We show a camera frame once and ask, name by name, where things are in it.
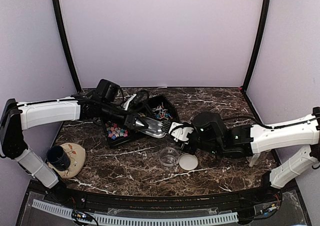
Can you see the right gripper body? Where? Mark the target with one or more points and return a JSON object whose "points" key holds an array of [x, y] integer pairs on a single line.
{"points": [[210, 146]]}

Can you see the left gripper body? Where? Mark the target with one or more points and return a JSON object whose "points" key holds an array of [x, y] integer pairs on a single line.
{"points": [[128, 120]]}

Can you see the black three-compartment candy tray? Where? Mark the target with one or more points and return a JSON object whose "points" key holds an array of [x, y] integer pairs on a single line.
{"points": [[145, 112]]}

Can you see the metal scoop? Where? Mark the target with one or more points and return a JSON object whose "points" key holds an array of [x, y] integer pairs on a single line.
{"points": [[154, 128]]}

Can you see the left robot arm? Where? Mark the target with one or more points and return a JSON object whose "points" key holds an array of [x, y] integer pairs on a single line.
{"points": [[17, 117]]}

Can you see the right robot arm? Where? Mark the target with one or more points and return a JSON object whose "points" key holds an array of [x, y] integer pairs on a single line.
{"points": [[208, 132]]}

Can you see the pile of small stick candies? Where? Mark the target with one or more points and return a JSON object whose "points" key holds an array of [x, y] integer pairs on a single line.
{"points": [[161, 113]]}

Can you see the pile of star candies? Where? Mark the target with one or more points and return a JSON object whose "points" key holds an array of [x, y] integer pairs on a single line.
{"points": [[115, 132]]}

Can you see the white jar lid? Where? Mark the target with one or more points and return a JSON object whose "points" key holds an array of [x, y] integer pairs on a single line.
{"points": [[188, 162]]}

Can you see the white mug yellow inside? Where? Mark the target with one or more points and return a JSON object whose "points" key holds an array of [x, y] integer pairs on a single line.
{"points": [[252, 160]]}

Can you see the cream floral plate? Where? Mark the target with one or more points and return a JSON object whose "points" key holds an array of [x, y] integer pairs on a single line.
{"points": [[77, 155]]}

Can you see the dark blue mug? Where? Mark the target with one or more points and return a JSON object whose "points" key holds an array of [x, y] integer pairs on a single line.
{"points": [[58, 158]]}

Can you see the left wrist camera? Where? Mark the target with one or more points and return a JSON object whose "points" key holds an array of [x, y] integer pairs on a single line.
{"points": [[107, 90]]}

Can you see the left black frame post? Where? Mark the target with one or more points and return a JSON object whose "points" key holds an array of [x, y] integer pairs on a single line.
{"points": [[65, 44]]}

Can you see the black frame post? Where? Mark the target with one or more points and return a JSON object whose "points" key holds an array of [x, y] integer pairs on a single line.
{"points": [[257, 45], [65, 44]]}

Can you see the black front rail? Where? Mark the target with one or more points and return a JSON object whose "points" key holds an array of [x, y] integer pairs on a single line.
{"points": [[239, 200]]}

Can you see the white slotted cable duct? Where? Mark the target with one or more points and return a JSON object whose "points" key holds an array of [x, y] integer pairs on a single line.
{"points": [[132, 218]]}

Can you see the right black frame post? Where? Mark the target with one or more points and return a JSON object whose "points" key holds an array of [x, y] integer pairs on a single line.
{"points": [[257, 45]]}

